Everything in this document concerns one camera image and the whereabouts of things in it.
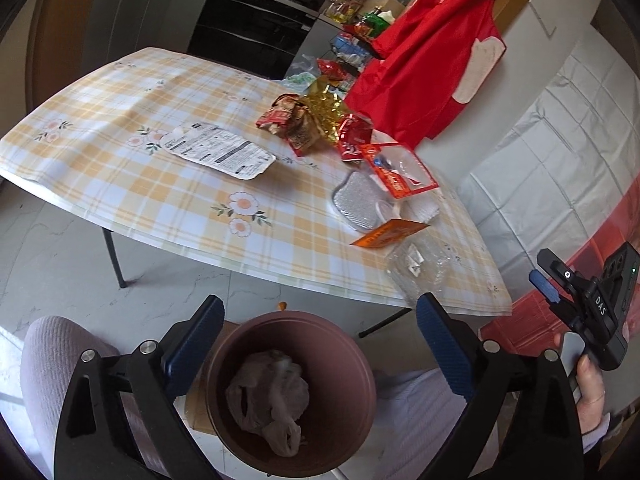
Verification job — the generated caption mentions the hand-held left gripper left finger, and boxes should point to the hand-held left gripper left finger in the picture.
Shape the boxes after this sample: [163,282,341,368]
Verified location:
[52,295,226,480]

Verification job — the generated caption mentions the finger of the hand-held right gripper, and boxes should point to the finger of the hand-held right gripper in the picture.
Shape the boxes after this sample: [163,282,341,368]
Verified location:
[529,248,583,308]

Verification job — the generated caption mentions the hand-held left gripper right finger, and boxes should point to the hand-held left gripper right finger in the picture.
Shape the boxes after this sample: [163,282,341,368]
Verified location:
[416,292,588,480]

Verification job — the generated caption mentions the brown round trash bin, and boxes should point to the brown round trash bin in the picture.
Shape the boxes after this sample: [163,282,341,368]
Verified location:
[205,311,377,478]

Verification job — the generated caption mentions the gold foil wrapper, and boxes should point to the gold foil wrapper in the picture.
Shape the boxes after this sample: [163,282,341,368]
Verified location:
[300,80,351,143]

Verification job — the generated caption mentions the person's right forearm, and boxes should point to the person's right forearm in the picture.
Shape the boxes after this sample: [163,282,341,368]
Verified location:
[582,410,626,456]

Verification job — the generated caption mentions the person's right hand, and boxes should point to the person's right hand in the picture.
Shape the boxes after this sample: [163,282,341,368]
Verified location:
[575,355,611,433]

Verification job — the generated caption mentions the black metal table leg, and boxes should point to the black metal table leg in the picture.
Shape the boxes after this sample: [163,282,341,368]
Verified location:
[102,227,128,288]
[359,307,416,338]

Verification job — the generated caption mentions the clear plastic container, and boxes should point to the clear plastic container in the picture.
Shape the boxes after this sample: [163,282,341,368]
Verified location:
[385,232,458,306]

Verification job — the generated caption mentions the crumpled white plastic bag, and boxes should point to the crumpled white plastic bag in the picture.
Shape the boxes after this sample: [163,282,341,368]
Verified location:
[225,350,311,458]

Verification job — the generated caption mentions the orange sachet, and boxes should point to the orange sachet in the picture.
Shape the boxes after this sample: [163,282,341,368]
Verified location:
[350,220,431,250]

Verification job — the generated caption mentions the white plastic sheet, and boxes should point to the white plastic sheet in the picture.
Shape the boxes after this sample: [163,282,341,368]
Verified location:
[457,25,640,281]

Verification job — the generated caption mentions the person's left leg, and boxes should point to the person's left leg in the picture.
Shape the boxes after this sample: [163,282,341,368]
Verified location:
[20,315,151,480]

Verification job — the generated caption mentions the orange clear plastic package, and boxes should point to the orange clear plastic package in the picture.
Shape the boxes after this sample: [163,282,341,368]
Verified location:
[361,141,440,200]

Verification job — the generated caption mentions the yellow plaid tablecloth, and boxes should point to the yellow plaid tablecloth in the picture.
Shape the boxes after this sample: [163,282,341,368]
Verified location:
[0,47,513,318]

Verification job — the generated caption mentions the white printed food tray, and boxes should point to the white printed food tray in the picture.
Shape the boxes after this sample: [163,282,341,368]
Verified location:
[161,122,277,181]

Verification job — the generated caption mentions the red snack packet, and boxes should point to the red snack packet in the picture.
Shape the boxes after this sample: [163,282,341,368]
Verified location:
[336,114,373,161]

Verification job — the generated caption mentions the brown printed snack wrapper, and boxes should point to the brown printed snack wrapper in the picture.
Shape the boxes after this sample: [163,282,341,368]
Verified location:
[286,110,326,157]

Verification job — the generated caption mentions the red brown snack wrapper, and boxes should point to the red brown snack wrapper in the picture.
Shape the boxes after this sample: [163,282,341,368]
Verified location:
[257,94,307,137]

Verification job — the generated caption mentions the red cloth with white patches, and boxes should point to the red cloth with white patches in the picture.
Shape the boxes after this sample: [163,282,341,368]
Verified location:
[345,0,508,148]

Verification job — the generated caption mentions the white green plastic bag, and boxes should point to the white green plastic bag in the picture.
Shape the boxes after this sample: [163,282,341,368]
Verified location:
[282,55,321,96]

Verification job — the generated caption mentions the red snack bag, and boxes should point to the red snack bag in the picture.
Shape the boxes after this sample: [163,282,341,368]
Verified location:
[317,59,358,92]

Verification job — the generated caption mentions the snack shelf rack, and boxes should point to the snack shelf rack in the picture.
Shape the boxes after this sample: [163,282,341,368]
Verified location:
[320,0,406,91]

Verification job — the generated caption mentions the black built-in oven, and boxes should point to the black built-in oven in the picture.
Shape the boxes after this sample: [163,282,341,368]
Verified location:
[187,0,336,81]

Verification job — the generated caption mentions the grey kitchen cabinets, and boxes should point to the grey kitchen cabinets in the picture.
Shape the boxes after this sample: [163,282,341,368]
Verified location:
[82,0,216,66]

